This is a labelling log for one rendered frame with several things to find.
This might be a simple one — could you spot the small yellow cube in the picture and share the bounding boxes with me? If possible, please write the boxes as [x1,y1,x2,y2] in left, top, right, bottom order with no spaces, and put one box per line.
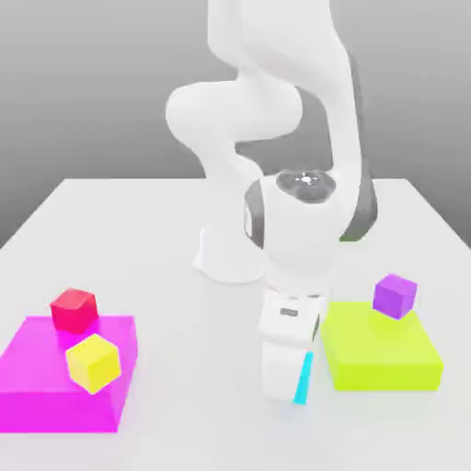
[65,333,122,396]

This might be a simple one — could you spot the large magenta box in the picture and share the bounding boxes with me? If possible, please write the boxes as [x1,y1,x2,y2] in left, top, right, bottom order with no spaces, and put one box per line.
[0,315,139,434]

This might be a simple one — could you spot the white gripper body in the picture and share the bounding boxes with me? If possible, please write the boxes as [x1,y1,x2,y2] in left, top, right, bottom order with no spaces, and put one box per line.
[260,340,309,403]

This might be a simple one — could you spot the large lime box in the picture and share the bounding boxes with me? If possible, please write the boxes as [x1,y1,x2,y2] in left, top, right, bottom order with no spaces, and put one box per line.
[318,301,445,392]

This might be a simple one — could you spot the small purple cube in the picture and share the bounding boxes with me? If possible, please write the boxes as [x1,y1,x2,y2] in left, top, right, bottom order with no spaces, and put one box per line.
[372,272,419,320]

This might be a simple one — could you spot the small cyan cube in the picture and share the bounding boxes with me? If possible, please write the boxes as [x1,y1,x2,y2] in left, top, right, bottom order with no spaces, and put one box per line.
[292,350,315,407]

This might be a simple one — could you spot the small red cube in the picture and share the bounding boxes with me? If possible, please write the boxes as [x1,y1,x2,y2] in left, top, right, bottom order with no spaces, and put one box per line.
[50,287,99,336]

